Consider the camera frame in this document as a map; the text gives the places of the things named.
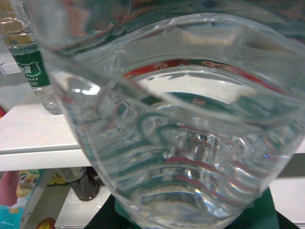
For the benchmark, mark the clear water bottle green label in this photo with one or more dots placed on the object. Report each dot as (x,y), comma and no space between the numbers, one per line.
(187,109)

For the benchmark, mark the teal snack bag cartoon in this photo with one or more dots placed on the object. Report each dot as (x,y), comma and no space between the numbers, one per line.
(16,188)

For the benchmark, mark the dark tea bottle below shelf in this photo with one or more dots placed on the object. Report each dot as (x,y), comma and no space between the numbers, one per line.
(82,182)

